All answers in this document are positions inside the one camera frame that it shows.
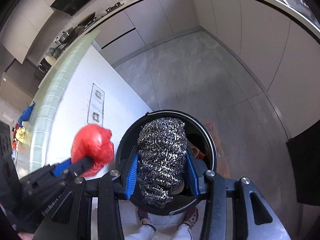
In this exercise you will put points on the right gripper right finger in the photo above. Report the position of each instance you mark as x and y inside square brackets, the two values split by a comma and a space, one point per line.
[253, 217]

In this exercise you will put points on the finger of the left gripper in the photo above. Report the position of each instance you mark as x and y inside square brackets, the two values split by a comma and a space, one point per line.
[78, 168]
[58, 168]

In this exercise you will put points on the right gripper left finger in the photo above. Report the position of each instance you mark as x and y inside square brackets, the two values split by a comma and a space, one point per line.
[70, 217]

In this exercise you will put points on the red plastic bag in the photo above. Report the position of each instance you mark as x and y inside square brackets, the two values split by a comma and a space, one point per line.
[95, 142]

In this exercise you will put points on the yellow towel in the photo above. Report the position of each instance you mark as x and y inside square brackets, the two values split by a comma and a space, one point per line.
[20, 134]

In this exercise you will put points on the blue cloth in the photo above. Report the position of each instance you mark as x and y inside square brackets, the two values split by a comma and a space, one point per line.
[26, 114]

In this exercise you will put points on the steel wool scrubber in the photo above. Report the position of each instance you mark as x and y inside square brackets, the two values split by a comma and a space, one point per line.
[162, 149]

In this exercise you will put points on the person left hand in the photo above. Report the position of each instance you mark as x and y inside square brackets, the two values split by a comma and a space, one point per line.
[25, 236]

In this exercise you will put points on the brown wooden stool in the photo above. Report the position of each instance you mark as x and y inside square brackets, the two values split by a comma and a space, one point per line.
[221, 163]

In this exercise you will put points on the person right shoe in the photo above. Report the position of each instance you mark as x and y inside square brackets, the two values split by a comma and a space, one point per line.
[191, 216]

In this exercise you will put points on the person shoe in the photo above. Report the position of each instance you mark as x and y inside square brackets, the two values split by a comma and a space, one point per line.
[191, 216]
[144, 218]

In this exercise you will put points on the person left shoe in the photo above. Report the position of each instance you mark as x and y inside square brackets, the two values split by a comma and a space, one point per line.
[144, 218]

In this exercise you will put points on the beige refrigerator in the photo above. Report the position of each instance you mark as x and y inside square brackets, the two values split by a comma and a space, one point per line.
[19, 84]

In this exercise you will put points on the black microwave oven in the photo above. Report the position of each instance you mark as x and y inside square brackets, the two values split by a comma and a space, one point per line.
[42, 69]

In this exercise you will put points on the black plastic bucket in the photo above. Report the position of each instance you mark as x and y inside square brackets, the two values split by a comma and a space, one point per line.
[199, 141]

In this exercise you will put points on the black lidded wok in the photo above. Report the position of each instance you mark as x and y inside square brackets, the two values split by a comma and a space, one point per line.
[67, 35]

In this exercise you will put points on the frying pan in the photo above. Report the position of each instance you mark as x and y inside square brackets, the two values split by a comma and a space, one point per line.
[86, 20]

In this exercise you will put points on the gas stove top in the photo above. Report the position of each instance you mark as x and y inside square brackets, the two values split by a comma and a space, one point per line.
[96, 17]

